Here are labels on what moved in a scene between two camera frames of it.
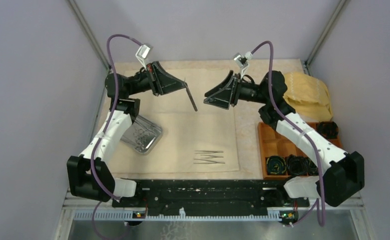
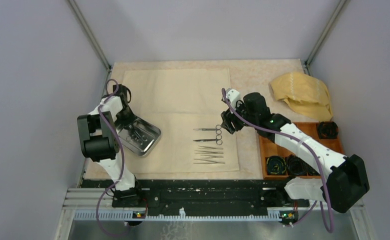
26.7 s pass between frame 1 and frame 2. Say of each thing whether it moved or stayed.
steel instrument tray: stayed
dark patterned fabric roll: stayed
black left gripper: moved
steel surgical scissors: moved
